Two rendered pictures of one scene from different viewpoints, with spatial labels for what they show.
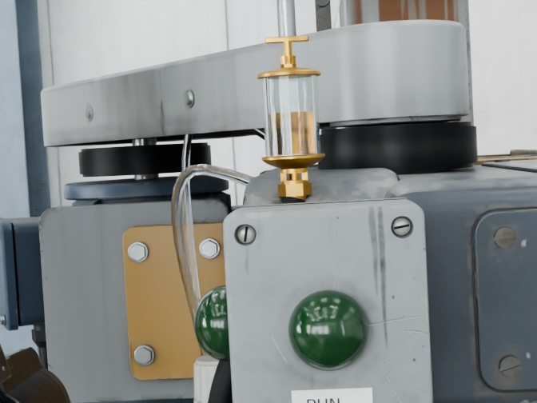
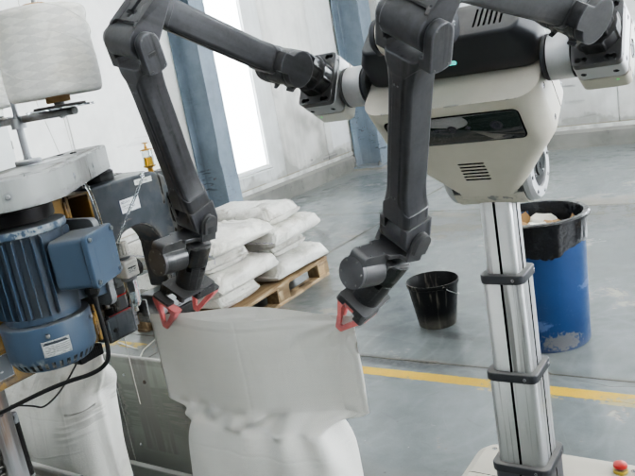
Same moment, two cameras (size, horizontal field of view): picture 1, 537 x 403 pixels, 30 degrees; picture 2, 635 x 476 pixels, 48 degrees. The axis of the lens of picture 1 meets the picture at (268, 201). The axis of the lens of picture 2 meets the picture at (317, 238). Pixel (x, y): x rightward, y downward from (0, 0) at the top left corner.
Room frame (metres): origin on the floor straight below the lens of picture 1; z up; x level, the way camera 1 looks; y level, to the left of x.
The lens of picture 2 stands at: (1.67, 1.16, 1.50)
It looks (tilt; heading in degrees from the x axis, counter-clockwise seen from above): 13 degrees down; 212
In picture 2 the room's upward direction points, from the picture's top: 10 degrees counter-clockwise
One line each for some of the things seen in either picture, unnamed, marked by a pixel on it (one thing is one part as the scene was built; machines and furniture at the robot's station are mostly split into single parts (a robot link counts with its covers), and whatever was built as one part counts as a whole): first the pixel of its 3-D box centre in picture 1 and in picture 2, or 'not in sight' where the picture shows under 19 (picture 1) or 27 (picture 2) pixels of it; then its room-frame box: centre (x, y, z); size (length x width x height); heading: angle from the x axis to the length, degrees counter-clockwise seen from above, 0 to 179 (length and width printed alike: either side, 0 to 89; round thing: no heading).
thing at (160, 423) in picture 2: not in sight; (125, 411); (0.23, -0.57, 0.53); 1.05 x 0.02 x 0.41; 87
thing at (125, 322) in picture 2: not in sight; (113, 324); (0.66, -0.02, 1.04); 0.08 x 0.06 x 0.05; 177
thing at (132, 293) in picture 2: not in sight; (132, 292); (0.64, 0.04, 1.11); 0.03 x 0.03 x 0.06
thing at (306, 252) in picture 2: not in sight; (283, 261); (-2.39, -1.69, 0.20); 0.67 x 0.43 x 0.15; 177
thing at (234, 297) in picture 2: not in sight; (203, 291); (-1.74, -1.91, 0.20); 0.66 x 0.44 x 0.12; 87
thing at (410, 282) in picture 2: not in sight; (435, 300); (-1.83, -0.32, 0.13); 0.30 x 0.30 x 0.26
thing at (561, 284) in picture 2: not in sight; (542, 276); (-1.70, 0.32, 0.32); 0.51 x 0.48 x 0.65; 177
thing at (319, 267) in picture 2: not in sight; (236, 292); (-2.08, -1.91, 0.07); 1.20 x 0.82 x 0.14; 179
